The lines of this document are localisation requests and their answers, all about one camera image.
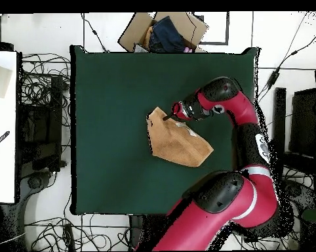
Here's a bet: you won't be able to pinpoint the orange terry towel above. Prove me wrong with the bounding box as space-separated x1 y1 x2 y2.
146 106 214 168

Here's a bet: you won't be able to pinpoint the black flat panel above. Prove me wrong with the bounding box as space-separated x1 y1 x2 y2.
288 87 316 158

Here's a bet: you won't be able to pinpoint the dark green table cloth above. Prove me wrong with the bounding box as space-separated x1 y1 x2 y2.
69 45 260 216

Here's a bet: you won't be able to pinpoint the dark blue jeans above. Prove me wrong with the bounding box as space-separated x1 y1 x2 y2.
148 15 186 53

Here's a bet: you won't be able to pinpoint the orange cloth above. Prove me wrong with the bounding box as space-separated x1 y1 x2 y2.
143 26 153 49

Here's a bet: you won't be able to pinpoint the brown cardboard box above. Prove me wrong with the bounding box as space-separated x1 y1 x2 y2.
117 11 209 53

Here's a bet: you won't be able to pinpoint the black equipment rack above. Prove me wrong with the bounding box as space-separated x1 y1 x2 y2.
17 75 67 173

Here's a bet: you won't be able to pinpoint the black office chair base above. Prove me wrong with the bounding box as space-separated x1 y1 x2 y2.
281 178 316 211
16 170 58 211

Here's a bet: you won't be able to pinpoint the black power strip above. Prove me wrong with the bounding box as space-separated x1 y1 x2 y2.
63 222 76 251

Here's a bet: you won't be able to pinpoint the black ridged tool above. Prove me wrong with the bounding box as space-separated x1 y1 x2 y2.
0 130 11 152

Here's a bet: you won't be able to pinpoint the white table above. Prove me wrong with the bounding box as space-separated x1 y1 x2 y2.
0 51 17 203

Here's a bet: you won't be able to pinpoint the black power adapter with cable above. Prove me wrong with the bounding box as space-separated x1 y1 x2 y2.
257 28 316 102

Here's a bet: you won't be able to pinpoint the black upright post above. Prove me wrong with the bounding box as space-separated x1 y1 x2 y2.
271 87 287 180

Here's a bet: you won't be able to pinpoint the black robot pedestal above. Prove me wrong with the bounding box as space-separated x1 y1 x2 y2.
128 215 144 247

